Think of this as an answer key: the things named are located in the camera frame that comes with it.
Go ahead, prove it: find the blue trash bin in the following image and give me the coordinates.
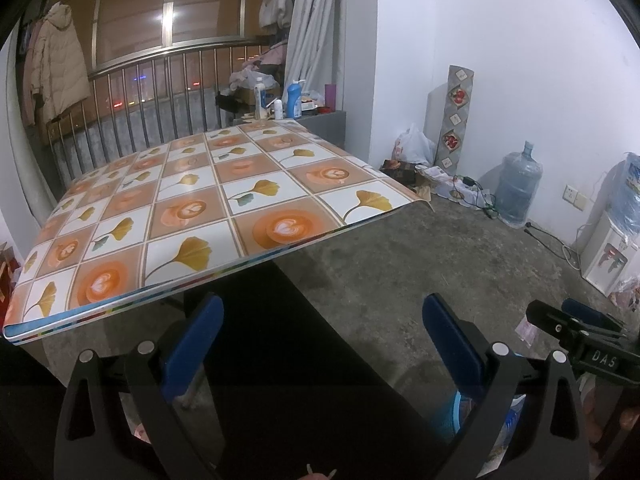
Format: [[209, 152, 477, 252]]
[[439, 389, 526, 470]]

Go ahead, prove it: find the water dispenser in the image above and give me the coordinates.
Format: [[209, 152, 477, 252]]
[[580, 153, 639, 296]]

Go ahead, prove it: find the blue water jug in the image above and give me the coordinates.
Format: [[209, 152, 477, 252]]
[[495, 141, 544, 229]]

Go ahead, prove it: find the patterned tablecloth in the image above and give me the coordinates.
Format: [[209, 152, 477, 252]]
[[2, 119, 416, 344]]

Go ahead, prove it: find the white plastic bag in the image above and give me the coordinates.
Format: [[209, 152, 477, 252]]
[[393, 124, 436, 167]]

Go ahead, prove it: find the grey side cabinet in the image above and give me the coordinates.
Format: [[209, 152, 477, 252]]
[[297, 110, 346, 148]]

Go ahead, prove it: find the metal balcony railing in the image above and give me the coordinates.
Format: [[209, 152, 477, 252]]
[[44, 38, 269, 188]]

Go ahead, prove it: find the purple cup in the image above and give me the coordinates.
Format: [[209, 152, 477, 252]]
[[324, 84, 337, 112]]

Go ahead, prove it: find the beige hanging jacket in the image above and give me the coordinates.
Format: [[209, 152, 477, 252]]
[[23, 2, 90, 126]]

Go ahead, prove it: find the white bottle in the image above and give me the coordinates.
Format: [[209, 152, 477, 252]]
[[253, 76, 268, 120]]

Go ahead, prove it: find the blue detergent bottle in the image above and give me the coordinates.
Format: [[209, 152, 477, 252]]
[[286, 79, 305, 119]]

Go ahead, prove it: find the grey curtain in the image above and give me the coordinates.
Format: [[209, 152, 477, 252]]
[[284, 0, 346, 92]]

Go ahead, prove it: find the wall socket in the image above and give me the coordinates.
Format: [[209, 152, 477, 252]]
[[563, 185, 588, 211]]

